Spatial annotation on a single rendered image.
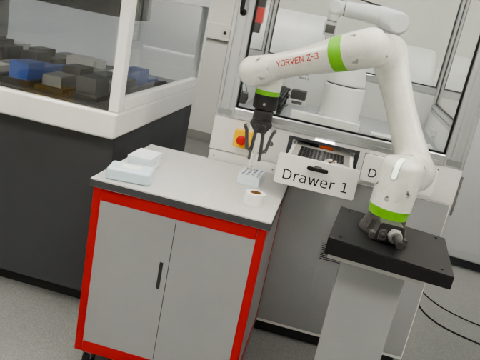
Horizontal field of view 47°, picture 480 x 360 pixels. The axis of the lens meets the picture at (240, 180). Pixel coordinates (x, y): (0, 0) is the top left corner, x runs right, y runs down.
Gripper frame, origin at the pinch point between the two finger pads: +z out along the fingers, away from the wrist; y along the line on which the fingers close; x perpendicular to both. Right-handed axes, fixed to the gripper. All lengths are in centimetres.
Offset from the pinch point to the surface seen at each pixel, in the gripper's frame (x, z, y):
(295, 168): 16.8, -4.8, -16.4
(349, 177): 17.7, -6.1, -35.5
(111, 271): 39, 40, 38
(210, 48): -353, -13, 94
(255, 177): 9.2, 3.9, -2.6
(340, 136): -16.6, -13.3, -31.2
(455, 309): -93, 84, -122
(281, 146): -17.2, -4.2, -8.8
